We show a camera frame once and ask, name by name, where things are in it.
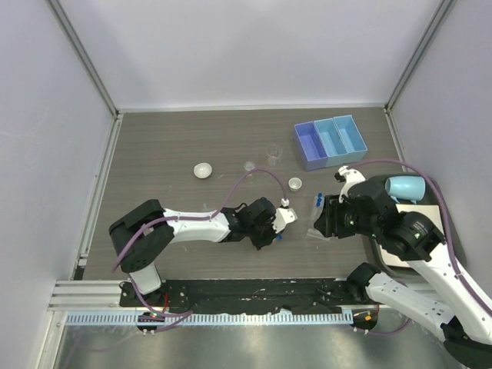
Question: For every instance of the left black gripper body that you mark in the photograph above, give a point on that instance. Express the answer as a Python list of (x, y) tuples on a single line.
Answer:
[(261, 234)]

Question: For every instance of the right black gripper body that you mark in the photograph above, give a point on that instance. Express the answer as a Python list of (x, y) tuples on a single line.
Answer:
[(341, 221)]

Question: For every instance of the clear plastic tube rack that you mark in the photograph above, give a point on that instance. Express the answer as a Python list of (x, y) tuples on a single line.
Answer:
[(314, 215)]

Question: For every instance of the small glass bottle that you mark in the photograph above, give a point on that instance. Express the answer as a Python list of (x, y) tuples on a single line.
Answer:
[(249, 167)]

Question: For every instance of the white ceramic bowl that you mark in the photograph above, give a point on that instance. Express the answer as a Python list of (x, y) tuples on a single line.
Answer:
[(202, 170)]

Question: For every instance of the glass beaker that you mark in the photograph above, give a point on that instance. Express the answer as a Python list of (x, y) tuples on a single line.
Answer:
[(274, 153)]

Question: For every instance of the purple-blue plastic bin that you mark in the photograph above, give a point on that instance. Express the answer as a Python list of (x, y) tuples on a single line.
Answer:
[(310, 148)]

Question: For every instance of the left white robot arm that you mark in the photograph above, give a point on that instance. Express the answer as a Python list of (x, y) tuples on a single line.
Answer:
[(142, 234)]

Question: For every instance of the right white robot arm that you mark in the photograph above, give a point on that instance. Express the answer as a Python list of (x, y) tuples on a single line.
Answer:
[(457, 319)]

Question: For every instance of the light blue mug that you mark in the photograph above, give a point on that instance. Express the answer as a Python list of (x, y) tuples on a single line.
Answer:
[(405, 187)]

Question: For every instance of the small white crucible cup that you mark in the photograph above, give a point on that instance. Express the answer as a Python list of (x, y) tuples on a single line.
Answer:
[(295, 184)]

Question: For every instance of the white paper sheet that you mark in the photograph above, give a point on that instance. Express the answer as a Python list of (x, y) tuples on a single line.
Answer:
[(409, 236)]

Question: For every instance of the light blue right bin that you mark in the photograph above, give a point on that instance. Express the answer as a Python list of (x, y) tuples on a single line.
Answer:
[(351, 137)]

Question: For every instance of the light blue bin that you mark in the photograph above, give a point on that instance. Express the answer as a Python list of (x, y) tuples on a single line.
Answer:
[(351, 137), (331, 141)]

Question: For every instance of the light blue middle bin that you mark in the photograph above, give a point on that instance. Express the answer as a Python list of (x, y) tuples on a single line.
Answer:
[(331, 141)]

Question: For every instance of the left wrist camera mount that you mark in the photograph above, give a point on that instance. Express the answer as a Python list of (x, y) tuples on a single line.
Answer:
[(284, 215)]

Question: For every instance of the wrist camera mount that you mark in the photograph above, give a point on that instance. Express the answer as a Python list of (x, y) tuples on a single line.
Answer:
[(284, 215), (349, 177)]

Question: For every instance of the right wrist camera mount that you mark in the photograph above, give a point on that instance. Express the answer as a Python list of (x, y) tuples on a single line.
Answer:
[(349, 177)]

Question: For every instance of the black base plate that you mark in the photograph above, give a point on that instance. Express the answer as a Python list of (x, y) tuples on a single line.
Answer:
[(256, 296)]

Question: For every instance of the slotted cable duct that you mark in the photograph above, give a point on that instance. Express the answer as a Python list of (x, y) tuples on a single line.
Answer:
[(142, 318)]

